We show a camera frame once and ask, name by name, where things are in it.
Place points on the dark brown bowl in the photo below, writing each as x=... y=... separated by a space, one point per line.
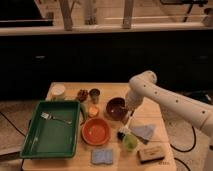
x=115 y=108

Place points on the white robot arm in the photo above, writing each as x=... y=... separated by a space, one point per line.
x=198 y=114

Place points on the orange fruit toy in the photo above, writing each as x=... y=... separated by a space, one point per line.
x=93 y=111

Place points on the green vegetable toy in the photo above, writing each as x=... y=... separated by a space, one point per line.
x=84 y=113

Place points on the white cup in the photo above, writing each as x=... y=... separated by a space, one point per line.
x=58 y=92

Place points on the blue cloth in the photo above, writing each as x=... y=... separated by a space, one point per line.
x=145 y=131

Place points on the green apple toy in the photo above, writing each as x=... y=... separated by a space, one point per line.
x=129 y=142

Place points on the silver fork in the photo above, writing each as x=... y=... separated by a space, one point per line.
x=50 y=117

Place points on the green plastic tray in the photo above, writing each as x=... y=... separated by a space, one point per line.
x=52 y=138

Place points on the blue sponge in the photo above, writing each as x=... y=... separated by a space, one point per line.
x=102 y=156

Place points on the wooden brush block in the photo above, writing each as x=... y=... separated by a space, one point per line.
x=151 y=154

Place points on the black handled dish brush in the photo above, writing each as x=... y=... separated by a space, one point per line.
x=125 y=129

